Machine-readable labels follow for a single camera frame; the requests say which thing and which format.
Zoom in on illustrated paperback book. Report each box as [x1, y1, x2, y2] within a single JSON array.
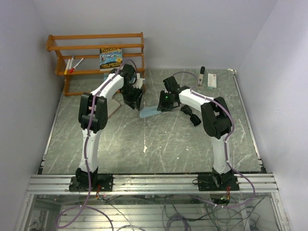
[[99, 48, 123, 71]]

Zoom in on tangled floor cables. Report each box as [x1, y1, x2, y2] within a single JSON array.
[[96, 192, 268, 231]]

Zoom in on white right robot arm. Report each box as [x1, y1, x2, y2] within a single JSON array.
[[157, 76, 234, 191]]

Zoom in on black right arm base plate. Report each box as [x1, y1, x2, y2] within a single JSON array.
[[196, 173, 240, 192]]

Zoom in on wooden shelf rack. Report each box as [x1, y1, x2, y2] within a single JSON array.
[[46, 32, 145, 96]]

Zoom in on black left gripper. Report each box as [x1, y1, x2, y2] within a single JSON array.
[[121, 85, 145, 111]]

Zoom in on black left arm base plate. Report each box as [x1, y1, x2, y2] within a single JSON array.
[[68, 174, 114, 192]]

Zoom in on light blue cleaning cloth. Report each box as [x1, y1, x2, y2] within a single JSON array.
[[140, 105, 161, 118]]

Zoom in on yellow marker pen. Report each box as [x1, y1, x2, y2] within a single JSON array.
[[64, 59, 71, 75]]

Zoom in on grey marker pen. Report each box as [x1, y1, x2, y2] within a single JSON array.
[[69, 56, 75, 70]]

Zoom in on black sunglasses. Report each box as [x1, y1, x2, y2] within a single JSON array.
[[180, 105, 201, 127]]

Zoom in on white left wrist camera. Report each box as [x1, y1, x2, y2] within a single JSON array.
[[132, 77, 145, 89]]

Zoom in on red marker pen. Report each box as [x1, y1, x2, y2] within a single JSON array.
[[68, 58, 84, 74]]

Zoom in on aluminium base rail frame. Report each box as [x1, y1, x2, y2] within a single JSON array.
[[14, 173, 291, 231]]

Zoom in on white small carton box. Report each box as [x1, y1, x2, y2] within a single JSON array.
[[207, 73, 217, 90]]

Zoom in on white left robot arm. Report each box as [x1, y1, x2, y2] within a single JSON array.
[[76, 64, 144, 191]]

